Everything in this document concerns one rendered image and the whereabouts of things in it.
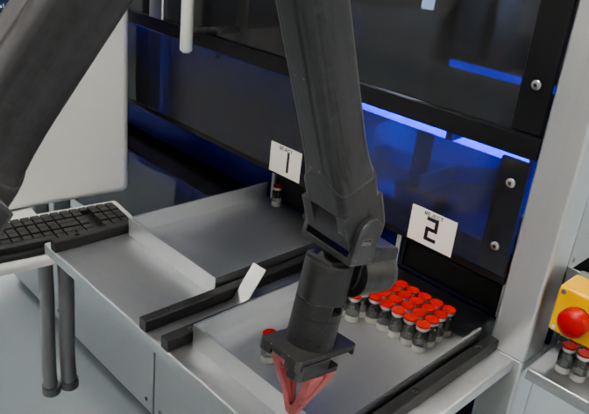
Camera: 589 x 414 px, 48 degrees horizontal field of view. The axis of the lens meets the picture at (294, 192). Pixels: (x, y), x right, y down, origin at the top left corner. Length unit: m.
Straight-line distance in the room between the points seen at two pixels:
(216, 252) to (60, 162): 0.49
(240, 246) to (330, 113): 0.65
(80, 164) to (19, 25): 1.13
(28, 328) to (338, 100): 2.09
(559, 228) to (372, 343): 0.31
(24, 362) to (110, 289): 1.35
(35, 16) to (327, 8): 0.24
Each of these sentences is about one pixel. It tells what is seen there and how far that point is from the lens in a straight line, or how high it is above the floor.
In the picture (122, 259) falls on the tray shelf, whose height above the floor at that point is 0.88.
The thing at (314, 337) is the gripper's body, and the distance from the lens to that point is 0.75.
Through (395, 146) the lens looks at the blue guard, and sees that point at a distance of 1.07.
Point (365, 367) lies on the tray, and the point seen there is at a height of 0.88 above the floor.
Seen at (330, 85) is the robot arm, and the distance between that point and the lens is 0.59.
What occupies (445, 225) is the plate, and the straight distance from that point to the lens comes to 1.04.
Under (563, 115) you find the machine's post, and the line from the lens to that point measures 0.92.
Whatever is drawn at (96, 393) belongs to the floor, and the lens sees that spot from 2.27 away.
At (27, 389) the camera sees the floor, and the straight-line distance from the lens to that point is 2.32.
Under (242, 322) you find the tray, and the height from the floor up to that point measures 0.88.
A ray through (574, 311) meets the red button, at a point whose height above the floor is 1.01.
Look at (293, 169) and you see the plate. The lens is 1.24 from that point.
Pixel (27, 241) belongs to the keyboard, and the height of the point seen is 0.83.
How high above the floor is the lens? 1.46
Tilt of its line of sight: 23 degrees down
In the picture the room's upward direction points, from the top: 6 degrees clockwise
